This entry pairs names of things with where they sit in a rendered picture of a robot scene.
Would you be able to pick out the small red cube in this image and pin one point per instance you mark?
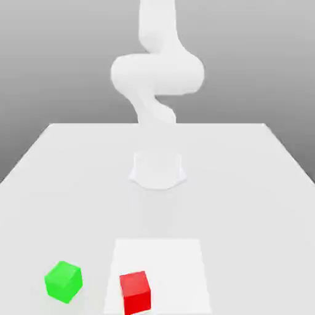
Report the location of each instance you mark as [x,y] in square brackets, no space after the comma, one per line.
[135,292]

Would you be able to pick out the small green cube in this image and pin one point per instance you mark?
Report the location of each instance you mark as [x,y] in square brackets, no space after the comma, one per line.
[63,282]

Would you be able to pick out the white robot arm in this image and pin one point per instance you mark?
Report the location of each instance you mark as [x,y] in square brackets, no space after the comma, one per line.
[157,73]

